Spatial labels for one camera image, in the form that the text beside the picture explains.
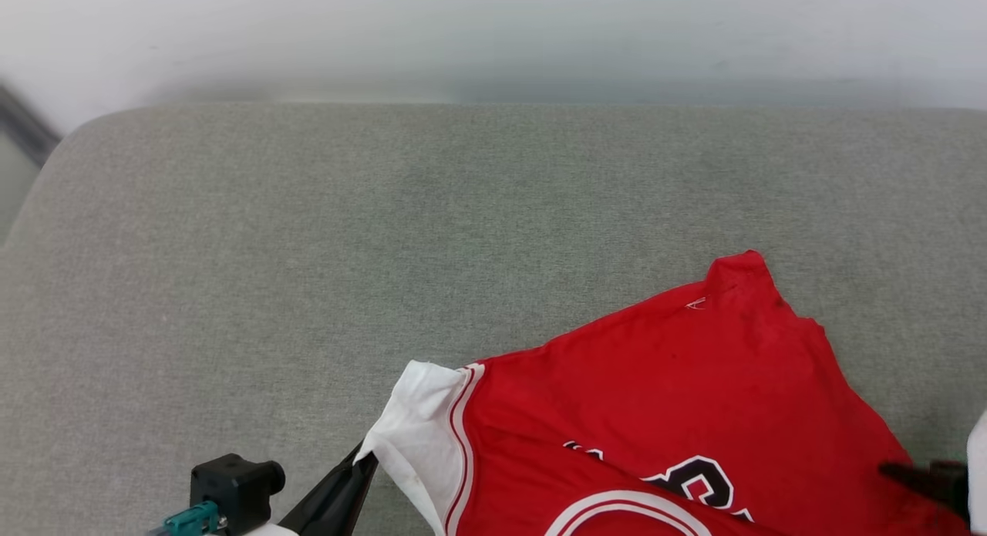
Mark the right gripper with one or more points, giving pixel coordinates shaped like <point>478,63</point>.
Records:
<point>979,474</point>

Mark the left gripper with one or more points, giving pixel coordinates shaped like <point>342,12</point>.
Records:
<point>270,530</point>

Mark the red and white jersey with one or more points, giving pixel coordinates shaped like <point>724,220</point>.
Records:
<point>694,397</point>

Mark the grey fabric sofa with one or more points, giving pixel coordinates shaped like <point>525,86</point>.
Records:
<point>385,235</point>

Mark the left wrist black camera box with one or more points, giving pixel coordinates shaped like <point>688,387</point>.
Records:
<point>231,486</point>

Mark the grey metal wall rail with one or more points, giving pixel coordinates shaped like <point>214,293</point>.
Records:
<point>27,127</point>

